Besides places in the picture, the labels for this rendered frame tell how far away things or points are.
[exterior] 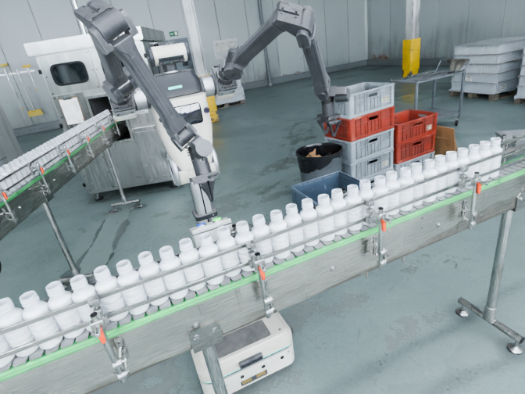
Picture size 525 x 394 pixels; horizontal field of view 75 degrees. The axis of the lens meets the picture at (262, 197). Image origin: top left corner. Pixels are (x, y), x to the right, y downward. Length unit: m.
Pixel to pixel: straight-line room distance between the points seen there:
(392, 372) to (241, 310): 1.16
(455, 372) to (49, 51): 4.71
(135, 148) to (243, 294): 3.80
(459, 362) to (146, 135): 3.95
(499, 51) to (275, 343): 6.97
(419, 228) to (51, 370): 1.29
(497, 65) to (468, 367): 6.45
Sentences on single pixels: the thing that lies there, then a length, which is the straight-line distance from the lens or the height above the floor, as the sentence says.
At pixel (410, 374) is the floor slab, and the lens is 2.14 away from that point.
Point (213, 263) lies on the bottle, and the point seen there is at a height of 1.08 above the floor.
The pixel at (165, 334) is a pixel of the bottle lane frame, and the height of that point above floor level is 0.92.
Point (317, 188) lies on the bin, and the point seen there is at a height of 0.89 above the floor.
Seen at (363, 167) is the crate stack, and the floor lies 0.36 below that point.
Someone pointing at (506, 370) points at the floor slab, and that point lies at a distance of 2.28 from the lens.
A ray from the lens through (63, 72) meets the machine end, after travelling 4.82.
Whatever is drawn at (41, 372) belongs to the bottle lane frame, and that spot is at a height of 0.96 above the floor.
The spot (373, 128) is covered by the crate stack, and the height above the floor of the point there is 0.73.
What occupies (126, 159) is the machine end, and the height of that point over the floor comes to 0.51.
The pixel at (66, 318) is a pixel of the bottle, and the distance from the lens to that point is 1.10.
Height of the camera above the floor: 1.67
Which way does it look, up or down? 24 degrees down
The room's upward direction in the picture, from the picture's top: 9 degrees counter-clockwise
